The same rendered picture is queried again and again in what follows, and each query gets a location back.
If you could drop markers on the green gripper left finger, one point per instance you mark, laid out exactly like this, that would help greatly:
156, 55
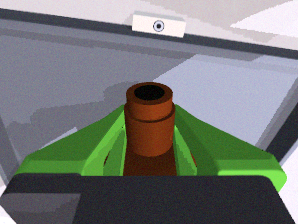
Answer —
85, 150

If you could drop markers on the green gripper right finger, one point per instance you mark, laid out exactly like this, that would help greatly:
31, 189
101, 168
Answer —
219, 153

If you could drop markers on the brown bottle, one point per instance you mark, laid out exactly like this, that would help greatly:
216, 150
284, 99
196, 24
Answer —
149, 120

